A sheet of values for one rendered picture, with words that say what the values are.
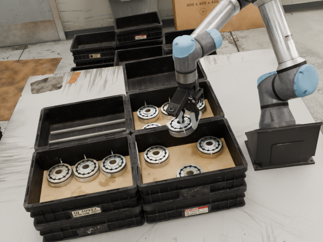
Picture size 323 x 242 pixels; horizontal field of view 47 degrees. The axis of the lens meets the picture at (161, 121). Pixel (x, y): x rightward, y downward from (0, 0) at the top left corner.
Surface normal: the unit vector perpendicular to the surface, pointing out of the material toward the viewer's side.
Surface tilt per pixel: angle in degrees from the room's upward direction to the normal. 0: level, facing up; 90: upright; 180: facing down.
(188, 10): 75
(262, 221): 0
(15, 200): 0
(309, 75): 61
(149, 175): 0
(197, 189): 90
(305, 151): 90
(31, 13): 90
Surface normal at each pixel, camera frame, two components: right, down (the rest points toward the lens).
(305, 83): 0.51, -0.01
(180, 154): -0.11, -0.78
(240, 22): -0.01, 0.35
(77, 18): 0.04, 0.62
